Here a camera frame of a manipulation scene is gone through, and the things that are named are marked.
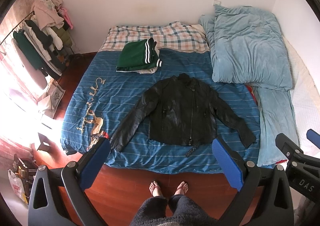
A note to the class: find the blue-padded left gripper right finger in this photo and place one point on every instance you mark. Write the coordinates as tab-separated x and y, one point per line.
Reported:
275	205

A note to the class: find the white quilted blanket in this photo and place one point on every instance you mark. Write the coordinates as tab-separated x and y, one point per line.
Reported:
305	100

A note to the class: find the light blue folded comforter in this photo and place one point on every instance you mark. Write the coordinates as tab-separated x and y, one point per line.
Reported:
247	47

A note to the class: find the person's left foot in sandal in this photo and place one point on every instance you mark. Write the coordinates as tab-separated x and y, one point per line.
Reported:
155	189

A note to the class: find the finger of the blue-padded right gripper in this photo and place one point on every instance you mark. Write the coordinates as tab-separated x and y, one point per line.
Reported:
286	145
314	137

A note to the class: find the white wall socket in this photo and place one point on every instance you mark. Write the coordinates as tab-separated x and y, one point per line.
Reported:
216	2

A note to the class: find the small dark stool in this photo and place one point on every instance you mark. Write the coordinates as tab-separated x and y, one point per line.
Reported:
45	144

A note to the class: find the person's right foot in sandal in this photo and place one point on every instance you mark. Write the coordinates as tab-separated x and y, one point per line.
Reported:
182	189

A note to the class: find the white plastic shopping bag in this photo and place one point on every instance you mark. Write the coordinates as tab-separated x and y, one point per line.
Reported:
17	186

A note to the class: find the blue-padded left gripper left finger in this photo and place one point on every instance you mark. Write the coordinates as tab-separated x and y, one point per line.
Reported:
46	206

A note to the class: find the folded green striped garment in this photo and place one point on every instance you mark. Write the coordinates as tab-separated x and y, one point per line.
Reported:
139	55

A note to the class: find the black leather jacket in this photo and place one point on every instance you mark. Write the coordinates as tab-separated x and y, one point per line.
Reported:
182	111

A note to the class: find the person's dark fleece trousers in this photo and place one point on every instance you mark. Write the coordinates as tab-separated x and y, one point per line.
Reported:
177	210

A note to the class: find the clothes rack with hanging clothes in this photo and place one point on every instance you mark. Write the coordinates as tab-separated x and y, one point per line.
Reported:
42	40

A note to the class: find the person's foot in sandal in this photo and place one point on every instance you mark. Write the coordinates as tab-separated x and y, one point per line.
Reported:
182	189
155	189

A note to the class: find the folded white fleece garment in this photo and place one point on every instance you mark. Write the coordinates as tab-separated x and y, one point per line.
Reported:
147	71

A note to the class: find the plaid bed sheet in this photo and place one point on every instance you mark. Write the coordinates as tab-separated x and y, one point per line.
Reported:
187	38

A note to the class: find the printed tote bag on floor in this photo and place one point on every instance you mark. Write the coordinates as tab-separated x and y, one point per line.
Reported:
50	100

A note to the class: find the pink floral curtain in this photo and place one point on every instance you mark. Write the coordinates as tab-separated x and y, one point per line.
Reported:
17	12

